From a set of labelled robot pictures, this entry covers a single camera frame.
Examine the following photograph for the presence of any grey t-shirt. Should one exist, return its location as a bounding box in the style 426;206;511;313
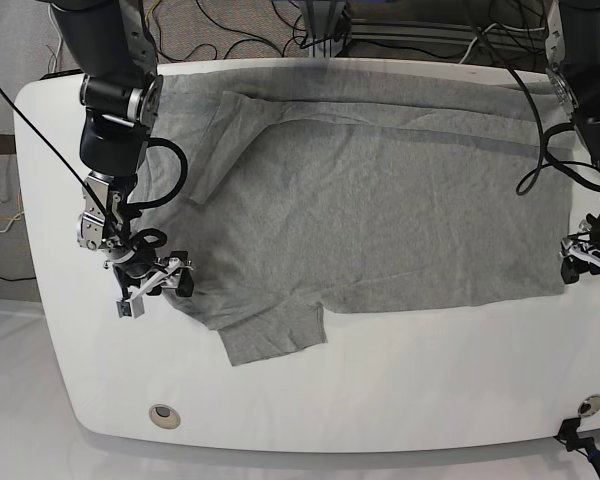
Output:
140;67;572;366

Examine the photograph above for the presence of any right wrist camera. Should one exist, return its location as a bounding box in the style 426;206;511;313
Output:
116;297;145;318

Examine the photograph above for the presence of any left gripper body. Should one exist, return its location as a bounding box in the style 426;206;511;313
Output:
561;219;600;271

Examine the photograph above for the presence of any black clamp with cable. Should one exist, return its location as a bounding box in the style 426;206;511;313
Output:
554;417;600;479

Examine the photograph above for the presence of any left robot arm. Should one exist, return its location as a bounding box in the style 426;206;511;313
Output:
523;1;600;285

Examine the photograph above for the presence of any aluminium stand base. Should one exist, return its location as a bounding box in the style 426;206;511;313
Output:
298;1;351;58

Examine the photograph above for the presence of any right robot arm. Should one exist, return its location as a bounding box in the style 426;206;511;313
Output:
49;1;193;307

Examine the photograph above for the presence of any right table grommet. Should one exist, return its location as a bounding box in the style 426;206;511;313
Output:
578;394;600;418

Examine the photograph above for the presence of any yellow cable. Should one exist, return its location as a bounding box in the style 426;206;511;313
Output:
142;0;164;56

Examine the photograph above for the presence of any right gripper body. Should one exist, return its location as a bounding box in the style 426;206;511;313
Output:
112;251;194;300

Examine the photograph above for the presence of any left table grommet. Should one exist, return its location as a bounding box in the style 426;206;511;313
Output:
149;404;181;430

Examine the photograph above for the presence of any table grommet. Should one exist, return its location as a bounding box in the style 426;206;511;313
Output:
578;394;600;418
149;404;181;430

